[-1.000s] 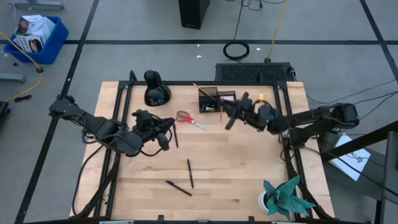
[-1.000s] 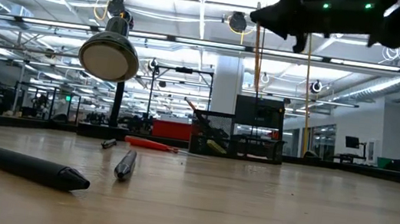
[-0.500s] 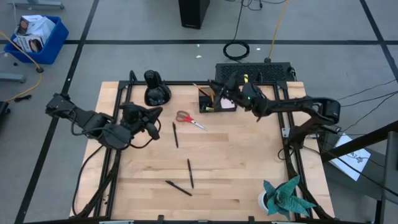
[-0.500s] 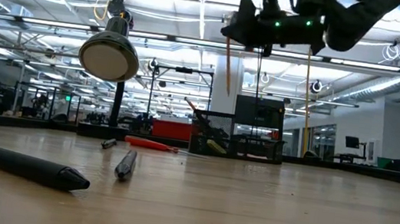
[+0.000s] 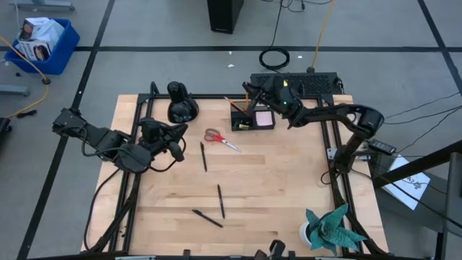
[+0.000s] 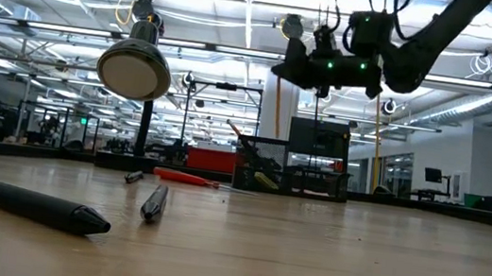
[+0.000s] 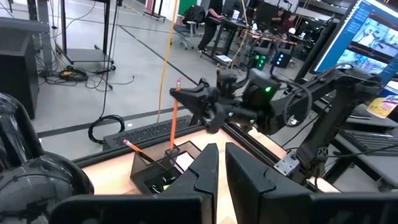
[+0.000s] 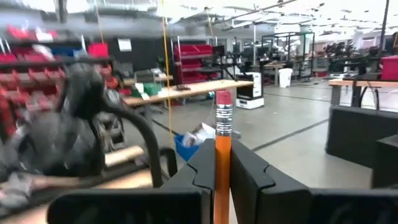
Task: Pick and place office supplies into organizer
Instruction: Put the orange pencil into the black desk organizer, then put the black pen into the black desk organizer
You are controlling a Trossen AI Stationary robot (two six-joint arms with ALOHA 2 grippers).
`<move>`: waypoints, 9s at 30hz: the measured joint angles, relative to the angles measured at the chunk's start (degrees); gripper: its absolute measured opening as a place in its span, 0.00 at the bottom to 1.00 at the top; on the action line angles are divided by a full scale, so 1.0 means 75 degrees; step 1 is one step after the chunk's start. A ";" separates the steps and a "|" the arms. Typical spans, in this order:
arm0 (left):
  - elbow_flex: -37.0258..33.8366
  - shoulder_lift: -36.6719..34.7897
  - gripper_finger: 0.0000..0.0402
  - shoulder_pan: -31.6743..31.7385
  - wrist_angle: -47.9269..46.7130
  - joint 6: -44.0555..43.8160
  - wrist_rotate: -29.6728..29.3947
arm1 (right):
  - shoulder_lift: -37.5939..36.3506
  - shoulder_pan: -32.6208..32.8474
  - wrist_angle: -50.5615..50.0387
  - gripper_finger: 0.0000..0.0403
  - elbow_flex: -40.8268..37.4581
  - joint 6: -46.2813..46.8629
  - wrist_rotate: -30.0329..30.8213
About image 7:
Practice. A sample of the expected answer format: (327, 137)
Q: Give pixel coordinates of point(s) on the black keyboard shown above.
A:
(370, 141)

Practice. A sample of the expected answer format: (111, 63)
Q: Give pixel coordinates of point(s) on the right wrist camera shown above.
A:
(228, 81)

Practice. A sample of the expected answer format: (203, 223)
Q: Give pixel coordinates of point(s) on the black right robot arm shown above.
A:
(329, 93)

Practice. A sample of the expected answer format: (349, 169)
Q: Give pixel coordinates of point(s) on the orange pencil pink eraser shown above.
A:
(174, 124)
(133, 146)

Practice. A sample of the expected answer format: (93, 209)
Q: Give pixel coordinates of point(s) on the computer with blue lights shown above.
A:
(282, 59)

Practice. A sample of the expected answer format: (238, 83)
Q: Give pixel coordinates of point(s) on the black perforated computer case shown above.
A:
(146, 132)

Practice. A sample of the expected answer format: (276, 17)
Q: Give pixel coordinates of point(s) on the black computer tower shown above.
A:
(18, 77)

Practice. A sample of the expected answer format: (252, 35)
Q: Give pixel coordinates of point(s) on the black mesh desk organizer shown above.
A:
(140, 174)

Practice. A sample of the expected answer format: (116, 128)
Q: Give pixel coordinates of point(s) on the black table frame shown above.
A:
(102, 157)

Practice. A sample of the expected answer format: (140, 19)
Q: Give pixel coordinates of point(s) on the yellow printed booklet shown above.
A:
(382, 107)

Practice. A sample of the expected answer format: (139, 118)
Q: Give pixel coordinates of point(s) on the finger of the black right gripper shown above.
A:
(199, 98)
(217, 119)

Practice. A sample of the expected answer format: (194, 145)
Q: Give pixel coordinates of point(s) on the black rolling stand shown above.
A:
(90, 57)

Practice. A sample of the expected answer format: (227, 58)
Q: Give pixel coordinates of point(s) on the black backpack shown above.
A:
(194, 15)

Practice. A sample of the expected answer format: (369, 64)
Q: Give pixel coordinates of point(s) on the pink sticky note pad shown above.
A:
(184, 160)

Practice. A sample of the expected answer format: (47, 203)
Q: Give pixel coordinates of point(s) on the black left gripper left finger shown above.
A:
(186, 205)

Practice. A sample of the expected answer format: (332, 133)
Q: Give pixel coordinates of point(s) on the large display screen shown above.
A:
(367, 37)

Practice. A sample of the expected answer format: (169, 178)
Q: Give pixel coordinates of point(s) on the black standing desk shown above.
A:
(373, 168)

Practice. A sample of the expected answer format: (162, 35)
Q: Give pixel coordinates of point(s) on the computer with green lights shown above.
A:
(259, 59)

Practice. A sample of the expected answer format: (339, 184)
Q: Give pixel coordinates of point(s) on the silver arm base bracket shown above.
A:
(286, 164)

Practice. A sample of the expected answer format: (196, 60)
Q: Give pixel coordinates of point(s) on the grey desk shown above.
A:
(21, 26)

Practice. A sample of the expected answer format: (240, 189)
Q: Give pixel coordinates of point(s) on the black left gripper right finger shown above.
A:
(261, 202)

